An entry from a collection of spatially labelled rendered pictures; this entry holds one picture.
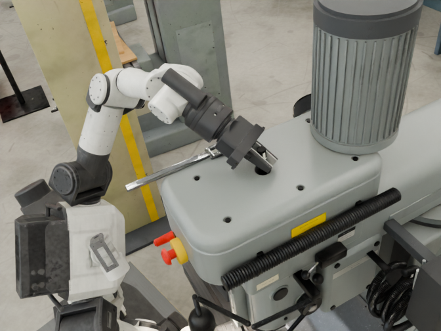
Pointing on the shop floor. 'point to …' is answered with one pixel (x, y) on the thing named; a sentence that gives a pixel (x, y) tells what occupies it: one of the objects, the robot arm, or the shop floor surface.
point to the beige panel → (79, 49)
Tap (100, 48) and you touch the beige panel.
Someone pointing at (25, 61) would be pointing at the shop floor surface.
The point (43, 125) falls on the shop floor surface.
